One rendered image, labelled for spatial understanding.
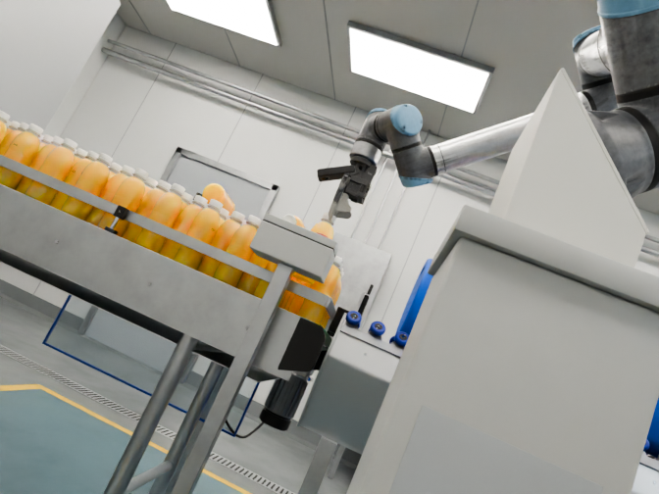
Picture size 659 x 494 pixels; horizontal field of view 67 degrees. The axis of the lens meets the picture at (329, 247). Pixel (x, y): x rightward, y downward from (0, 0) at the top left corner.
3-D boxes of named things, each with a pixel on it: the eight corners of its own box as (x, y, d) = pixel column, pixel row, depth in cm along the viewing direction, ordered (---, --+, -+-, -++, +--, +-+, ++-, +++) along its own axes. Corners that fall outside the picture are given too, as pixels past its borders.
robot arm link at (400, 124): (430, 137, 140) (404, 145, 151) (419, 97, 138) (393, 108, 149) (405, 146, 136) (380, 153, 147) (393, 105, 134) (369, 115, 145)
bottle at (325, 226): (289, 273, 146) (314, 218, 149) (310, 283, 147) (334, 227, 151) (293, 272, 139) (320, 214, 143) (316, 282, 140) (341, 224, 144)
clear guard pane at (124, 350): (233, 433, 172) (291, 306, 181) (45, 342, 182) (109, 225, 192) (233, 433, 172) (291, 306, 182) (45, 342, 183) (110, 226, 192)
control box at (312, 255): (321, 277, 121) (337, 240, 123) (248, 246, 124) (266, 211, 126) (324, 284, 131) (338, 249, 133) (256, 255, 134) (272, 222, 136)
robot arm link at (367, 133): (381, 102, 147) (364, 110, 156) (365, 137, 145) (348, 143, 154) (404, 120, 151) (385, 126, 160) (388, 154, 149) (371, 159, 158)
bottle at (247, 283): (244, 292, 148) (271, 236, 151) (262, 299, 144) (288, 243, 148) (231, 285, 142) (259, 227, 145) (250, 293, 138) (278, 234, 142)
